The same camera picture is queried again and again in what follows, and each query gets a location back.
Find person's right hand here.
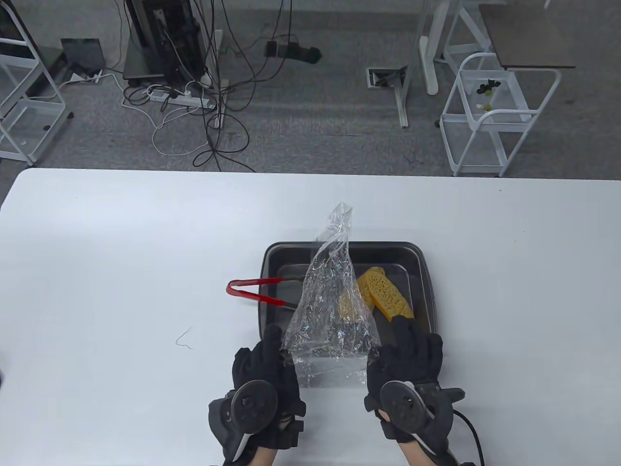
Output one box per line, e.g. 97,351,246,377
364,316,444,440

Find person's left hand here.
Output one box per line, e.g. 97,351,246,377
231,324,307,452

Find long yellow bread slice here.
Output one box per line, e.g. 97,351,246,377
357,267,415,321

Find red-handled metal tongs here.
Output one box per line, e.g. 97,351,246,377
226,277,311,311

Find round yellow bread slice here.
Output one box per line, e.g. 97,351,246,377
338,286,374,323

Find clear plastic bakery bag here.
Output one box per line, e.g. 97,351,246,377
280,202,384,389

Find person's right forearm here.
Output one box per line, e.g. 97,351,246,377
398,439,437,466

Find brown side table top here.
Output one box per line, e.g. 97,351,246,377
478,4,576,71

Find left black-white hand controller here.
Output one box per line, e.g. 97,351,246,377
209,380,279,462

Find black-white hand controller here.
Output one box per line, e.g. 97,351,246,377
378,380,465,454
209,380,279,462

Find right black-white hand controller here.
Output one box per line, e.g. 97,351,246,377
378,380,465,454

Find dark metal baking tray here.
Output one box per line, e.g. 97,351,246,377
260,241,438,360

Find white cart with small items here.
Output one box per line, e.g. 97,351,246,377
441,52,562,178

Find white power strip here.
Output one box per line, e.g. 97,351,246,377
147,87,216,110

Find floor socket box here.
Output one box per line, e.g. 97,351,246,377
365,67,406,89

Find black power adapter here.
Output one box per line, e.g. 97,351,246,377
264,40,322,64

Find empty white rolling cart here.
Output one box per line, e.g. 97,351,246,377
0,38,68,166

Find black computer tower stand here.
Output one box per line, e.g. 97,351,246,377
122,0,216,83

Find dark laptop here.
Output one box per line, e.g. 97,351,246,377
61,38,106,76

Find black flat panel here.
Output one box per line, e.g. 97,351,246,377
0,0,66,98

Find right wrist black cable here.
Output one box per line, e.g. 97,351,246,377
451,410,486,466

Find tangle of black floor cables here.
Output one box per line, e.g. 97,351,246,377
192,0,296,173

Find white floor cable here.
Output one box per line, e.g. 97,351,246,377
58,68,219,157

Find white desk leg frame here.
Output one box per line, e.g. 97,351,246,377
395,0,495,128

